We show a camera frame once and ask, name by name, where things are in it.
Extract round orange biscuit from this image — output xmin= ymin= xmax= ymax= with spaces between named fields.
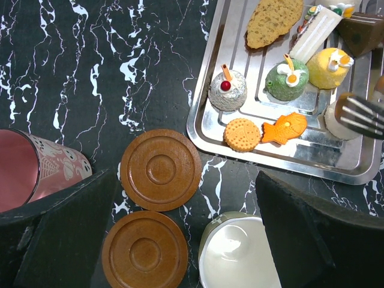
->
xmin=224 ymin=118 xmax=261 ymax=152

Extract black metal tongs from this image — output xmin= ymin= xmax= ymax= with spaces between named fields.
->
xmin=334 ymin=76 xmax=383 ymax=140

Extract brown oval cookie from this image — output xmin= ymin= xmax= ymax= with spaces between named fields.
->
xmin=247 ymin=0 xmax=304 ymax=49

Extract chocolate triangle cake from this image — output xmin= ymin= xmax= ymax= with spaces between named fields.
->
xmin=337 ymin=12 xmax=383 ymax=57

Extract green ceramic cup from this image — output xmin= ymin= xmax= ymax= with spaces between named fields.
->
xmin=198 ymin=211 xmax=281 ymax=288

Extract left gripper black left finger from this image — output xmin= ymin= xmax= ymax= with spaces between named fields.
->
xmin=1 ymin=170 xmax=116 ymax=287

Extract brown wooden coaster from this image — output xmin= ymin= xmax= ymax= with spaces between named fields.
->
xmin=120 ymin=129 xmax=202 ymax=211
xmin=102 ymin=211 xmax=188 ymax=287

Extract yellow dome cake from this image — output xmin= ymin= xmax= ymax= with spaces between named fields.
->
xmin=306 ymin=47 xmax=354 ymax=89

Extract green dome cake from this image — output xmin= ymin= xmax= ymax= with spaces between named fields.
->
xmin=265 ymin=54 xmax=309 ymax=101

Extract silver metal tray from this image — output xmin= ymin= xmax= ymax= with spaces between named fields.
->
xmin=187 ymin=1 xmax=383 ymax=185

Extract white sprinkle cherry cake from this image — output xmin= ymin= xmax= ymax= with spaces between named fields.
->
xmin=208 ymin=64 xmax=247 ymax=112

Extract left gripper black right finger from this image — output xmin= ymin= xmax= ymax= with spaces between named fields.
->
xmin=256 ymin=172 xmax=383 ymax=287

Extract pink patterned mug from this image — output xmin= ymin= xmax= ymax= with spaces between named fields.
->
xmin=1 ymin=128 xmax=92 ymax=212

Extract orange fish-shaped cookie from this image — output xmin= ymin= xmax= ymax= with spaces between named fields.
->
xmin=261 ymin=112 xmax=307 ymax=145

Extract white cream puff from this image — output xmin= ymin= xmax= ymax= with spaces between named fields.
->
xmin=315 ymin=0 xmax=362 ymax=8

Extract white rectangular cream cake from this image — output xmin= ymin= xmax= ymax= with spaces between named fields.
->
xmin=289 ymin=3 xmax=355 ymax=64

